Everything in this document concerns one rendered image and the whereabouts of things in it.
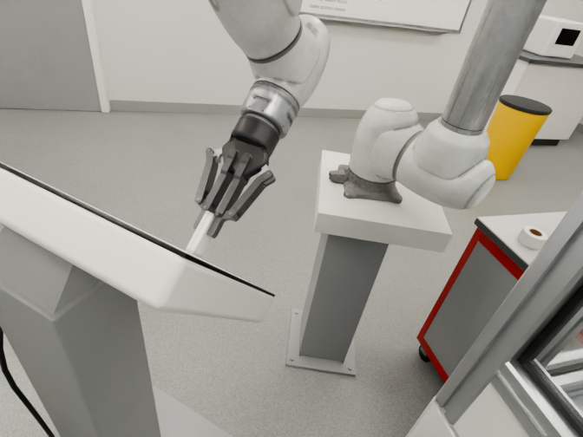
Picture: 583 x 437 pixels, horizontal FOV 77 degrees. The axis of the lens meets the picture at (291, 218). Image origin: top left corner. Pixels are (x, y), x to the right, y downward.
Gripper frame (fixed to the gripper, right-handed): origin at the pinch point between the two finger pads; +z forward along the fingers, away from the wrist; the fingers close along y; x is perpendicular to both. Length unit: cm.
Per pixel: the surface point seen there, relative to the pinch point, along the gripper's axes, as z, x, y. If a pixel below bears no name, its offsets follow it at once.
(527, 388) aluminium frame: 0.9, -9.0, 44.2
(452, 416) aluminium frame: 7.5, 2.6, 41.8
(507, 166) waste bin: -182, 267, 86
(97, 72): -98, 171, -255
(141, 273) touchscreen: 6.4, -25.6, 10.7
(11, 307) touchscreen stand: 19.3, -11.4, -13.1
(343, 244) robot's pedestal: -20, 65, 12
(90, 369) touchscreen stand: 24.2, -2.2, -4.5
